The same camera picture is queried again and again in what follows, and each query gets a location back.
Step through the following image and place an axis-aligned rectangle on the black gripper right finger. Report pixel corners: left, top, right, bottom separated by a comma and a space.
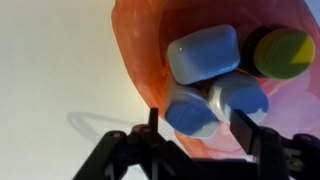
229, 108, 292, 180

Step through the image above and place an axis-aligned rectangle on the dark bottle with yellow cap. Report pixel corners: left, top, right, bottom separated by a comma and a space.
239, 24, 316, 81

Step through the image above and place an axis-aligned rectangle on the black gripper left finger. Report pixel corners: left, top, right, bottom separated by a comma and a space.
132, 107, 174, 151

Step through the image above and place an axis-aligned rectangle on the small white bottle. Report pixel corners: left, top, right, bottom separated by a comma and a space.
208, 70, 270, 125
163, 83, 221, 140

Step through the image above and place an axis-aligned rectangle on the orange plastic bag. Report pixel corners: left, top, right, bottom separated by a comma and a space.
110, 0, 320, 160

